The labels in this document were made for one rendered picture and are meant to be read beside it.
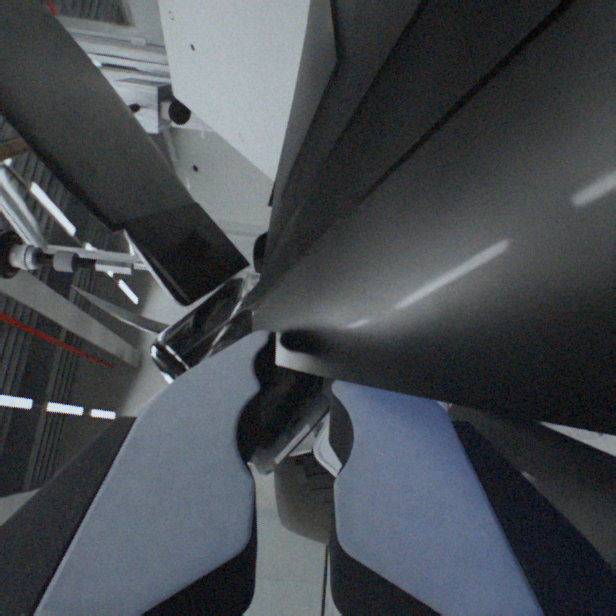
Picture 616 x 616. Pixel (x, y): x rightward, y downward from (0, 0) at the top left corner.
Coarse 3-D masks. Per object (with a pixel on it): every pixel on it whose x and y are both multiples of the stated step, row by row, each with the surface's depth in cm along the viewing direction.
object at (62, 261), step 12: (60, 252) 24; (72, 252) 24; (48, 264) 24; (60, 264) 24; (72, 264) 24; (84, 264) 24; (96, 264) 24; (108, 264) 24; (120, 264) 24; (132, 264) 24
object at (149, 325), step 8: (88, 296) 54; (96, 304) 50; (104, 304) 53; (112, 304) 58; (112, 312) 48; (120, 312) 50; (128, 312) 55; (128, 320) 46; (136, 320) 47; (144, 320) 50; (152, 320) 55; (144, 328) 43; (152, 328) 44; (160, 328) 45
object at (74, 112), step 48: (0, 0) 31; (0, 48) 27; (48, 48) 33; (0, 96) 25; (48, 96) 29; (96, 96) 35; (48, 144) 27; (96, 144) 31; (144, 144) 36; (96, 192) 29; (144, 192) 33
